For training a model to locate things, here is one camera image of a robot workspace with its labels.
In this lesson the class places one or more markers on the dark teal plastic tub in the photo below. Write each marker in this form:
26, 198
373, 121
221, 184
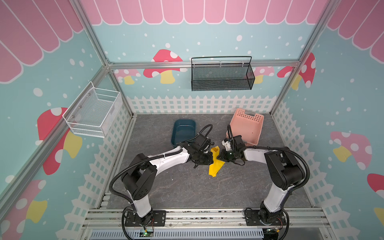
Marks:
183, 129

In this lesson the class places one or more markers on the yellow paper napkin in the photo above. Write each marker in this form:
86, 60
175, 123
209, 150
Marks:
215, 167

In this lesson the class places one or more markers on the white wire mesh basket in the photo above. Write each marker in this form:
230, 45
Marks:
93, 112

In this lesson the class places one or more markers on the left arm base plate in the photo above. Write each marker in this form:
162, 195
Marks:
153, 218

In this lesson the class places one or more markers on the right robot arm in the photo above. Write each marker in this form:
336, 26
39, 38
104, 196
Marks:
288, 172

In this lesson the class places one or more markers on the aluminium front rail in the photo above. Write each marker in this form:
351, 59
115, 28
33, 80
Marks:
209, 218

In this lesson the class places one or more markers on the white slotted cable duct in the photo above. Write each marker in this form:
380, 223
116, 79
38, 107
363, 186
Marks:
198, 234

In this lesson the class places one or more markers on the pink perforated plastic basket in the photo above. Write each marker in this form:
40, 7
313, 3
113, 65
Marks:
247, 126

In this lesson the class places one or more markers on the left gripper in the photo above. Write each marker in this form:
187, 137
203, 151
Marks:
209, 161

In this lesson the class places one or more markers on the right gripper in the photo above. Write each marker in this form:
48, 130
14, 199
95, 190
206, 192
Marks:
226, 155

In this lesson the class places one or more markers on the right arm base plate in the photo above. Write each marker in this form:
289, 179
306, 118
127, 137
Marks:
262, 217

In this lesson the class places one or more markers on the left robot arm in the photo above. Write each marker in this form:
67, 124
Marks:
135, 182

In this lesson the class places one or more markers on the black wire mesh basket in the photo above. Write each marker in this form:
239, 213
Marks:
228, 73

